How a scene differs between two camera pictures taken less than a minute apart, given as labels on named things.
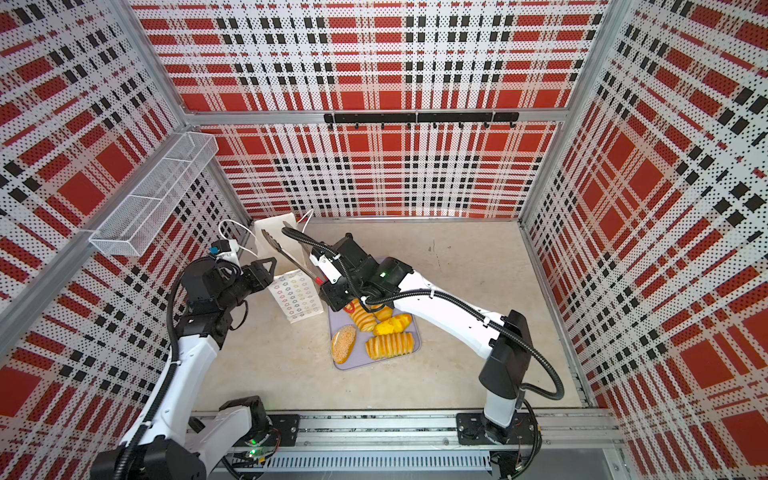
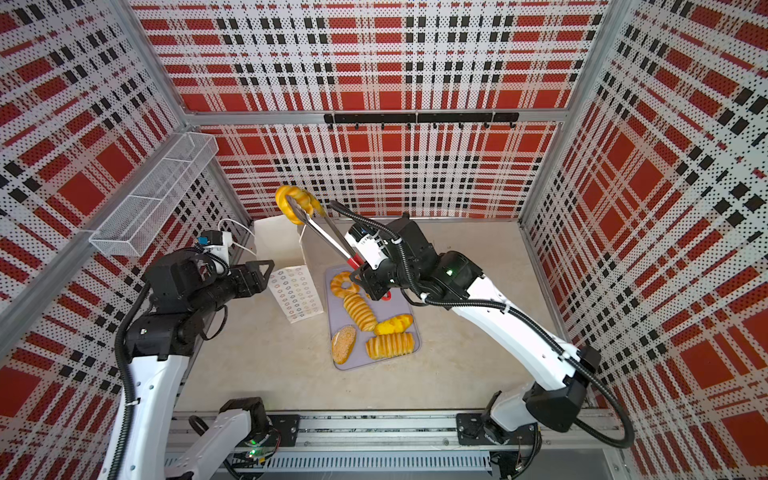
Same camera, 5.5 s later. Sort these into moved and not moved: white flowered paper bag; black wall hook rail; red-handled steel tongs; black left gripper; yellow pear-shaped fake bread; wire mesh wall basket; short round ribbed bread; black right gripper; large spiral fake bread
Moved: red-handled steel tongs; black right gripper; short round ribbed bread
Not moved: black left gripper; large spiral fake bread; yellow pear-shaped fake bread; black wall hook rail; wire mesh wall basket; white flowered paper bag
